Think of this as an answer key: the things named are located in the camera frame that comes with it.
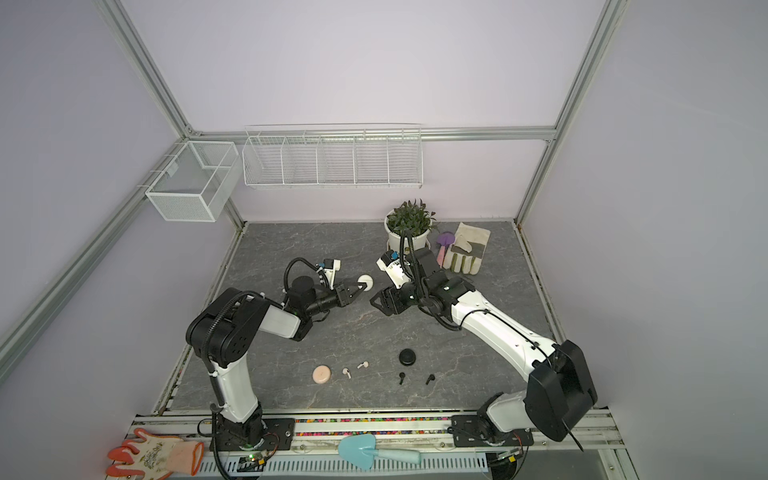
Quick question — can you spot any long white wire basket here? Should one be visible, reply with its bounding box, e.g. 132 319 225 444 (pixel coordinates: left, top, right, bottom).
241 123 424 188

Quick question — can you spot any pink earbud charging case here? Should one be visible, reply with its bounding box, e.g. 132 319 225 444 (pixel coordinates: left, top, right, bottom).
312 365 332 384

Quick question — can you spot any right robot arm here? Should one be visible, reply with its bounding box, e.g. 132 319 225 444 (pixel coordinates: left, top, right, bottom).
371 247 598 445

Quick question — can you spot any teal garden trowel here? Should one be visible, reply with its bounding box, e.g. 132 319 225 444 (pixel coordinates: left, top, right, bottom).
338 434 422 470

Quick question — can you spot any potted green plant white pot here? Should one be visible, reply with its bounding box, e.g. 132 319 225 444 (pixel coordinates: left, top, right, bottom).
384 199 435 252

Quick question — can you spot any black earbud charging case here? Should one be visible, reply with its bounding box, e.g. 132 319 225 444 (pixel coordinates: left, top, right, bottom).
398 348 417 367

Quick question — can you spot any orange white work glove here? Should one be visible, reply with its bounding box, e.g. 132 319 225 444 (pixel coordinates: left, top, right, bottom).
106 428 205 479

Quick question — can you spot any white mesh box basket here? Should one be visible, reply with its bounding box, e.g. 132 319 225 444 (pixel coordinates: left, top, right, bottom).
145 141 243 223

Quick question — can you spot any purple pink garden trowel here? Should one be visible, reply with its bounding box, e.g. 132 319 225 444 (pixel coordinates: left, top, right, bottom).
436 231 455 267

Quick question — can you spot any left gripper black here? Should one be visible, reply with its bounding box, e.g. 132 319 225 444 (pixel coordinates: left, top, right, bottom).
305 283 366 318

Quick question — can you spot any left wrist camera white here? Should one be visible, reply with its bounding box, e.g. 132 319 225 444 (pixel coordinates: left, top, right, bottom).
321 259 341 285

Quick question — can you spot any white earbud charging case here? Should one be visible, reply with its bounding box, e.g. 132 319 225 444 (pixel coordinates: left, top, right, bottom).
357 274 374 291

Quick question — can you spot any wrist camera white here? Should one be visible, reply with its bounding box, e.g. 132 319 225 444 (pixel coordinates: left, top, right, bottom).
321 259 341 285
376 250 411 289

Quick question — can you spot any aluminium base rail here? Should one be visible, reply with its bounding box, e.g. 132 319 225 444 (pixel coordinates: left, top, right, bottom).
122 409 625 452

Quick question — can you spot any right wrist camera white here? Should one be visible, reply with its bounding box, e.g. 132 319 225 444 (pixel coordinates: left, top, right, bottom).
376 250 411 289

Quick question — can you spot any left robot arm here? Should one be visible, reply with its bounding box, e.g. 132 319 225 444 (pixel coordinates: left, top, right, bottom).
185 257 374 452

